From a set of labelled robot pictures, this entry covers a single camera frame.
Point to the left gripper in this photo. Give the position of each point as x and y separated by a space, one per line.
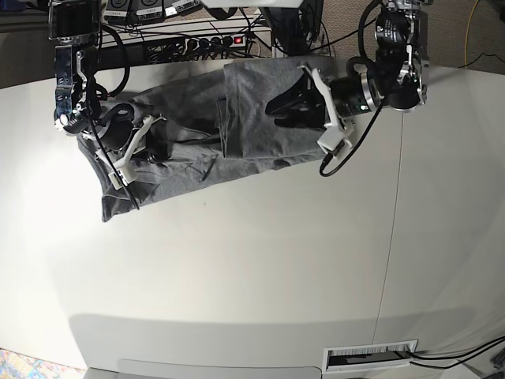
305 101

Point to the grey T-shirt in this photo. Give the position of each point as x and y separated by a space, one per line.
220 133

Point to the black power strip red switch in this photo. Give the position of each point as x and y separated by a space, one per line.
184 49

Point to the white table cable grommet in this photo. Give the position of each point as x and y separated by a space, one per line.
370 357

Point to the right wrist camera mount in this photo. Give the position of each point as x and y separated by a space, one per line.
126 154

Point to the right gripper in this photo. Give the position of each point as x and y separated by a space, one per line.
158 143

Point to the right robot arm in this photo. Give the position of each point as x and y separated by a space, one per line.
80 101

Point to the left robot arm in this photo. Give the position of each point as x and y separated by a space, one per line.
390 70

